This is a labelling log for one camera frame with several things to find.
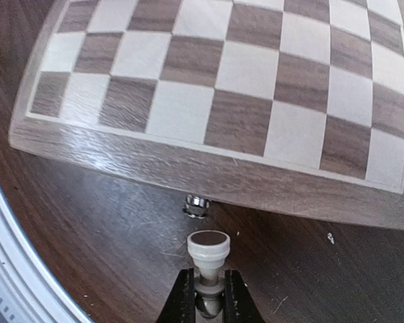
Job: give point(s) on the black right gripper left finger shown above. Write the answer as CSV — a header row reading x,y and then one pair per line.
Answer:
x,y
180,304

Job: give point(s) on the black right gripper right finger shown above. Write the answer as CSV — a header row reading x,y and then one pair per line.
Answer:
x,y
239,306

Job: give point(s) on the silver board clasp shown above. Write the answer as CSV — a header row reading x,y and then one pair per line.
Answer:
x,y
196,207

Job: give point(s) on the wooden chess board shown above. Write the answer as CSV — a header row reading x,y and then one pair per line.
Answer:
x,y
295,107

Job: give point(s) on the aluminium front rail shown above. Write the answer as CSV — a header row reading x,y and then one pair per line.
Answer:
x,y
29,292

